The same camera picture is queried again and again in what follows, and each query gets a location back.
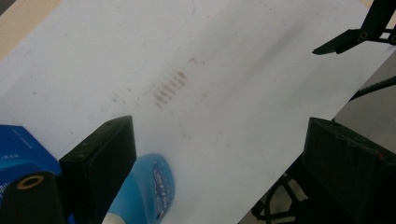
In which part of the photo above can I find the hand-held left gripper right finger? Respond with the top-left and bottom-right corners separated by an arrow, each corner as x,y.
303,117 -> 396,224

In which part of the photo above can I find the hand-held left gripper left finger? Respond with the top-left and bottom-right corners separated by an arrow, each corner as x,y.
59,115 -> 138,224

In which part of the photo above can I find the blue plastic bottle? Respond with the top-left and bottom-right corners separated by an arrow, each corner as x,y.
102,152 -> 176,224

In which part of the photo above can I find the blue cardboard box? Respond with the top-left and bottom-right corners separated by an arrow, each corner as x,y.
0,124 -> 62,206

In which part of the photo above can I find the white table mat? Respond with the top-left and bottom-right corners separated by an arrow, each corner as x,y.
0,0 -> 396,224

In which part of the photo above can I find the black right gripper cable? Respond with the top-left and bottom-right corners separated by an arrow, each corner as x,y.
349,76 -> 396,101

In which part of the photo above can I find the black metal frame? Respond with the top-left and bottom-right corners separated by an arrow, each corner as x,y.
248,155 -> 312,224

